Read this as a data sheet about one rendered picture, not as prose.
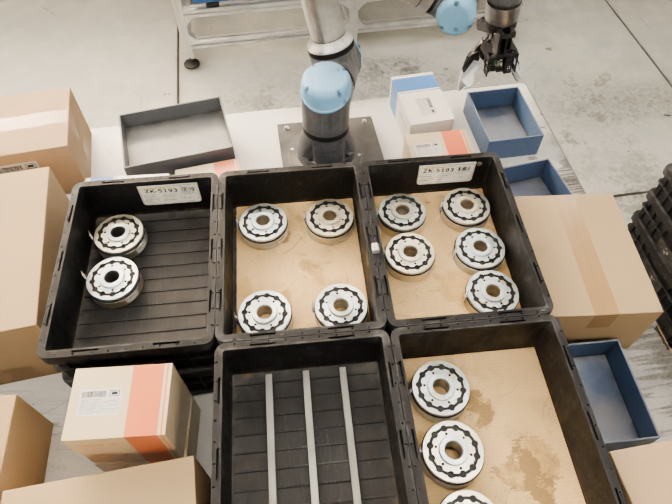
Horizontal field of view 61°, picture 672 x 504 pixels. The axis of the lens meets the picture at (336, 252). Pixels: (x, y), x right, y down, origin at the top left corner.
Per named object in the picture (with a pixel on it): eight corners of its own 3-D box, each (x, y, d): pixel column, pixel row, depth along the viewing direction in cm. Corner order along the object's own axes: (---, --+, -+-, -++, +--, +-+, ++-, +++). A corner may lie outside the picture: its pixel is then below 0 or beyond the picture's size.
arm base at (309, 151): (292, 137, 151) (291, 106, 143) (348, 131, 153) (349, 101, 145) (301, 176, 142) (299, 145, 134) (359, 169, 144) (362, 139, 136)
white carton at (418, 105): (388, 102, 166) (391, 77, 159) (427, 96, 167) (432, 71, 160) (407, 149, 155) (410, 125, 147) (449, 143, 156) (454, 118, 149)
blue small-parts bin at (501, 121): (462, 111, 164) (467, 91, 158) (512, 105, 165) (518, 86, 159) (483, 160, 152) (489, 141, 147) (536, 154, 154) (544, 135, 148)
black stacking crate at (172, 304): (94, 218, 127) (75, 184, 118) (226, 208, 129) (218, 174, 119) (63, 385, 104) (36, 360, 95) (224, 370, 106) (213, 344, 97)
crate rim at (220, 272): (220, 179, 121) (218, 171, 119) (359, 168, 123) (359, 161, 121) (216, 349, 98) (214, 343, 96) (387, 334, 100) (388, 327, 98)
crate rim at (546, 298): (359, 168, 123) (360, 161, 121) (494, 158, 124) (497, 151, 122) (387, 334, 100) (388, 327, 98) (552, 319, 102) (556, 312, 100)
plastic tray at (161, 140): (129, 182, 141) (123, 168, 137) (124, 128, 152) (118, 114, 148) (236, 160, 146) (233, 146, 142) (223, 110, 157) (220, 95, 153)
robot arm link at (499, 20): (482, -7, 125) (518, -12, 125) (479, 12, 129) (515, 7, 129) (492, 13, 121) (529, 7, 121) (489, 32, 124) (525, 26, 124)
